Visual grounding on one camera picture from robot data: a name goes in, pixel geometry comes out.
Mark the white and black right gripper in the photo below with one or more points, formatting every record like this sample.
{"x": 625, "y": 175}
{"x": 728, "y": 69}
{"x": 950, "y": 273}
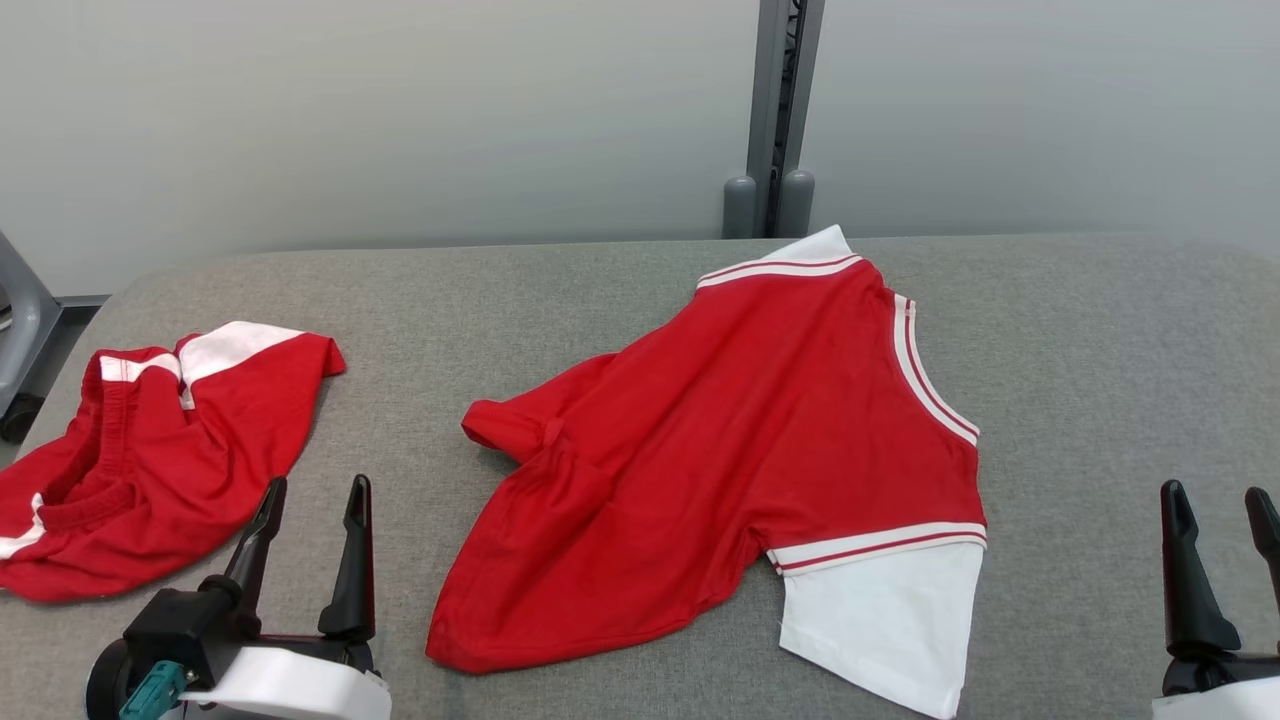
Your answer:
{"x": 1230, "y": 695}

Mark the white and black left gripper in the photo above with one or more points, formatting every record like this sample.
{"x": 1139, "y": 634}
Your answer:
{"x": 300, "y": 690}

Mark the red shorts with white stripe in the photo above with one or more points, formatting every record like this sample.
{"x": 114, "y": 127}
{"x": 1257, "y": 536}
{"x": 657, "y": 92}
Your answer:
{"x": 200, "y": 470}

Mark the red and white basketball jersey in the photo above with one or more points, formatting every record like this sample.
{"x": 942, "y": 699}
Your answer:
{"x": 740, "y": 430}

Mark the grey curved stand leg with caster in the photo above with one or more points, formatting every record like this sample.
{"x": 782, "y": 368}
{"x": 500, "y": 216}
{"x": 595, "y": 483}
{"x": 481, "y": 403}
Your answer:
{"x": 20, "y": 320}

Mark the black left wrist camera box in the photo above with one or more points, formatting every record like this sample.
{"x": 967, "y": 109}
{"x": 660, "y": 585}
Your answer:
{"x": 185, "y": 630}

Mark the grey metal partition post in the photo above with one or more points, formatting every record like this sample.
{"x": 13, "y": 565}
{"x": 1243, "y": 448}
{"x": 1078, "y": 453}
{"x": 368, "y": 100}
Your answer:
{"x": 775, "y": 100}

